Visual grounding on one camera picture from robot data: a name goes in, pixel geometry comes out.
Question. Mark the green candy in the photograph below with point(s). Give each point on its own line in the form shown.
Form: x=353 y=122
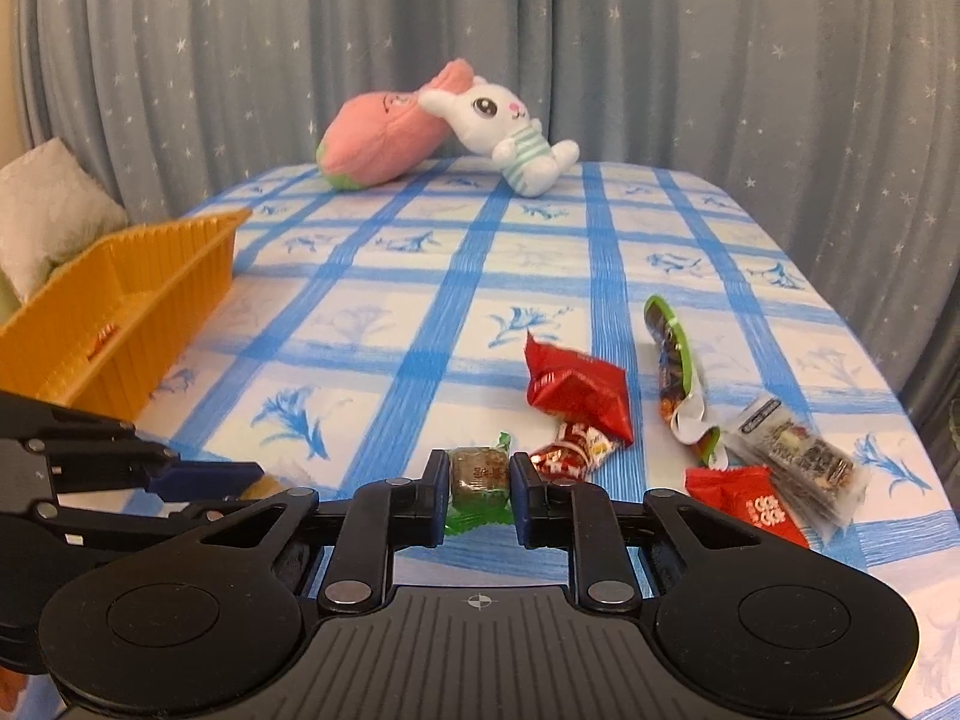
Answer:
x=480 y=472

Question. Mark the clear packet with dark print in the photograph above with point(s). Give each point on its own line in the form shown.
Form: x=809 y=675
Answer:
x=802 y=457

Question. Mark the grey star-patterned curtain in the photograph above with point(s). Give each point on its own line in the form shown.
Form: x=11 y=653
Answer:
x=675 y=52

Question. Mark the red packet with white print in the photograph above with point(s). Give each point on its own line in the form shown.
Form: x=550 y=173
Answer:
x=742 y=502

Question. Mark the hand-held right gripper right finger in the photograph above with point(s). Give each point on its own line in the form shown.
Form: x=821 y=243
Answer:
x=523 y=506

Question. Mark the grey pillow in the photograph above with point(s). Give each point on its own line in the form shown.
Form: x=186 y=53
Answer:
x=52 y=217

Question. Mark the white rabbit plush toy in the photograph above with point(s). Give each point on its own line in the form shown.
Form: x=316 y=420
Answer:
x=487 y=112

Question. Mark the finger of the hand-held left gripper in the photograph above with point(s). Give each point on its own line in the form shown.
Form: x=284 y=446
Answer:
x=112 y=529
x=210 y=480

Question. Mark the long green snack packet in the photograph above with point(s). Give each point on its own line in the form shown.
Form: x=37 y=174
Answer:
x=671 y=360

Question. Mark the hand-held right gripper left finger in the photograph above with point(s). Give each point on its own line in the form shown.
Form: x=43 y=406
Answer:
x=436 y=502

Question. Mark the pink plush toy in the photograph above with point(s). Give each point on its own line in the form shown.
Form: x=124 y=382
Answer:
x=375 y=135

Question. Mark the red and white candy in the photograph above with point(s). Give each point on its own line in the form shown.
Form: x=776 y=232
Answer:
x=574 y=454

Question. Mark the plain red snack packet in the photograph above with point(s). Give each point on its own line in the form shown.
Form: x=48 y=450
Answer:
x=577 y=390

